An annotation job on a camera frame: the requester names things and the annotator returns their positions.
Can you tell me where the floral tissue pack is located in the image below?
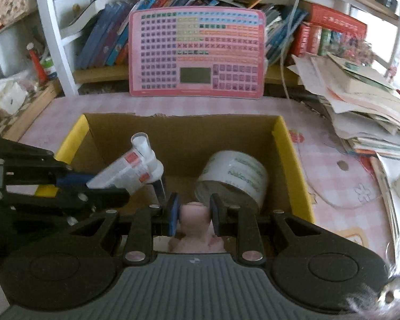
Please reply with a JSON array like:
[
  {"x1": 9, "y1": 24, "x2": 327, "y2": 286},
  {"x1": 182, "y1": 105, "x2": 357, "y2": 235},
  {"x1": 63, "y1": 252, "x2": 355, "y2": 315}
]
[{"x1": 0, "y1": 78, "x2": 35, "y2": 118}]

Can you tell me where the stack of papers and books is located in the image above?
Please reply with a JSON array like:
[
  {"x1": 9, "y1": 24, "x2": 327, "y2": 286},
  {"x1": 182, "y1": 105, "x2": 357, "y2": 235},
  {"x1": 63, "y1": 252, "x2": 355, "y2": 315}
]
[{"x1": 290, "y1": 54, "x2": 400, "y2": 159}]

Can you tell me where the clear tape roll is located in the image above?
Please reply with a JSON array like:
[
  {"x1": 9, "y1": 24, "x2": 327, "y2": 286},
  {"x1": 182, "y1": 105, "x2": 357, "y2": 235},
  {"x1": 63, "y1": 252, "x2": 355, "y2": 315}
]
[{"x1": 194, "y1": 150, "x2": 269, "y2": 213}]

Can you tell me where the pink tube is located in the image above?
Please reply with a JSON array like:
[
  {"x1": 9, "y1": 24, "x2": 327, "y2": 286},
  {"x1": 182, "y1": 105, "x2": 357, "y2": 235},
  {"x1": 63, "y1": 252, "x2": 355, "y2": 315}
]
[{"x1": 179, "y1": 202, "x2": 211, "y2": 238}]

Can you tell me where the wooden chess board box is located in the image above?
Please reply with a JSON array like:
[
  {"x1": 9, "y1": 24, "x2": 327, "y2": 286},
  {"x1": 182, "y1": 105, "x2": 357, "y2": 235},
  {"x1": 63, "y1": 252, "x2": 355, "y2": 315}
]
[{"x1": 0, "y1": 79, "x2": 62, "y2": 142}]

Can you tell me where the dark blue spray bottle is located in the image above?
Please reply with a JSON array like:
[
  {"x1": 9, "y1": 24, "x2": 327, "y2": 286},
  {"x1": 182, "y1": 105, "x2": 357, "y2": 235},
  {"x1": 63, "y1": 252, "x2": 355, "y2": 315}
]
[{"x1": 131, "y1": 132, "x2": 167, "y2": 205}]

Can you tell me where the pink keyboard learning board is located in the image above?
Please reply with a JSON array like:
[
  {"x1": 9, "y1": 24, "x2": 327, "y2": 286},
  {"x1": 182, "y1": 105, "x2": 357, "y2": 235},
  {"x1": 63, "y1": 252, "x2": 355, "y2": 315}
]
[{"x1": 129, "y1": 6, "x2": 267, "y2": 99}]

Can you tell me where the pink plush toy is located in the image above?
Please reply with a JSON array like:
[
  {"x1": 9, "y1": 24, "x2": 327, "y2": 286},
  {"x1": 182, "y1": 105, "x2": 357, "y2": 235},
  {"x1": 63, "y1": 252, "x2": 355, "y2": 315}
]
[{"x1": 168, "y1": 235, "x2": 226, "y2": 254}]

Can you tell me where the red bottle white cap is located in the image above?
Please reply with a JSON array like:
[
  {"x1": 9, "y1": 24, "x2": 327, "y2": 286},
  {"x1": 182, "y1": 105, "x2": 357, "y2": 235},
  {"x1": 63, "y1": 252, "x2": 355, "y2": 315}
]
[{"x1": 26, "y1": 43, "x2": 48, "y2": 84}]

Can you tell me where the yellow cardboard box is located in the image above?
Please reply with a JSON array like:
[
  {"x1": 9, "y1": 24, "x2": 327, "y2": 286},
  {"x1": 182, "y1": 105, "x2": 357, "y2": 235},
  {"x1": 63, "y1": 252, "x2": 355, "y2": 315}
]
[{"x1": 36, "y1": 113, "x2": 316, "y2": 254}]

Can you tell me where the white charging cable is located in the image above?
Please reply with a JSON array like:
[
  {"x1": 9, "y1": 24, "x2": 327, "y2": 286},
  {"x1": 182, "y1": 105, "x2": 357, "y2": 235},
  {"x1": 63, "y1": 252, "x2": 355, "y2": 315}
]
[{"x1": 279, "y1": 0, "x2": 303, "y2": 101}]

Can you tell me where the row of blue books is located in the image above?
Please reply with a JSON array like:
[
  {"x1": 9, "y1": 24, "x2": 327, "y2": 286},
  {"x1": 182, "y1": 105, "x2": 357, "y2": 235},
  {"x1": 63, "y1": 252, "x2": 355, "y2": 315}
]
[{"x1": 76, "y1": 0, "x2": 219, "y2": 70}]

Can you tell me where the red book box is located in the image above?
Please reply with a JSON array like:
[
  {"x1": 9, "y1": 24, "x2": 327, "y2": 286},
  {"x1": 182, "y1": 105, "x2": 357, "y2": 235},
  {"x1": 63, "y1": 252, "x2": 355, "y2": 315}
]
[{"x1": 290, "y1": 0, "x2": 367, "y2": 57}]

